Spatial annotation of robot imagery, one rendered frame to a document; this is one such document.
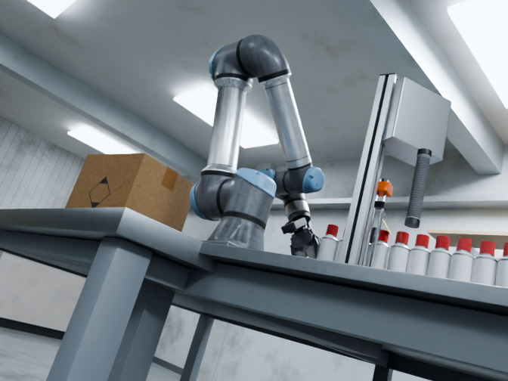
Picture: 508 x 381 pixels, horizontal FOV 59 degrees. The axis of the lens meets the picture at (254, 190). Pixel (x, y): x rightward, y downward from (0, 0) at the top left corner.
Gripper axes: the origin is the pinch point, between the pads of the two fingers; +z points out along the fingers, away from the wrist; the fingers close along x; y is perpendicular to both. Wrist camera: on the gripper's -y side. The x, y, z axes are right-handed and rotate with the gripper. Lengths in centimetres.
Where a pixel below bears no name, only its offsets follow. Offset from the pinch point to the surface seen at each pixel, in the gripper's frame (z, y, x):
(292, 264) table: 26, -65, -22
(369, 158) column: -17.3, -15.4, -30.0
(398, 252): 5.0, -2.5, -26.3
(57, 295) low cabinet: -206, 241, 442
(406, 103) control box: -28, -16, -44
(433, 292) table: 36, -65, -38
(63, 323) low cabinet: -177, 263, 454
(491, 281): 19.4, -0.7, -43.6
